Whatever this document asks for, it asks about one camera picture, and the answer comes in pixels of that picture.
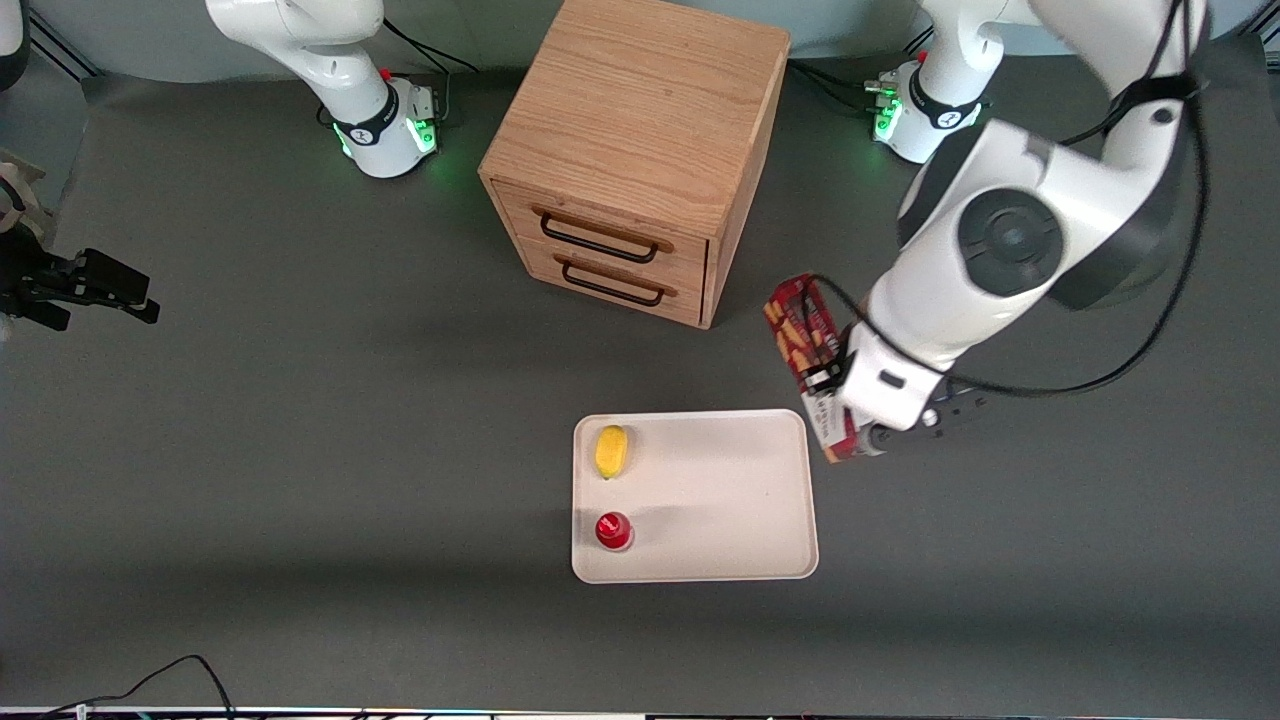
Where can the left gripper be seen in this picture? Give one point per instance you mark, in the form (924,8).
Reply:
(826,377)

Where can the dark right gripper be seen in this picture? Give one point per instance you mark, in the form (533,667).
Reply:
(28,277)

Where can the red cookie box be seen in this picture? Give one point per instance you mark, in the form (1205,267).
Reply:
(800,325)

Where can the cream plastic tray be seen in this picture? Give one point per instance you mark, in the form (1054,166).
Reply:
(720,500)

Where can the yellow lemon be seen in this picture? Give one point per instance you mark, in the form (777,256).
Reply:
(611,452)

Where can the dark grey table mat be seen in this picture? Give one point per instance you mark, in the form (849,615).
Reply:
(300,450)

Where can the small red cup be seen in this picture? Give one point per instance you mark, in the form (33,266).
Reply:
(613,531)

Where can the wooden drawer cabinet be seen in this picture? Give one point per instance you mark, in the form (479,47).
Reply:
(630,110)

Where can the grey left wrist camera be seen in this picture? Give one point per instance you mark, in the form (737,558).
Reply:
(950,415)

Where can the beige wrist mount piece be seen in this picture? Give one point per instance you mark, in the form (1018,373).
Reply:
(20,195)

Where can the black frame rail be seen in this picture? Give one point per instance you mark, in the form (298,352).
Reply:
(65,50)

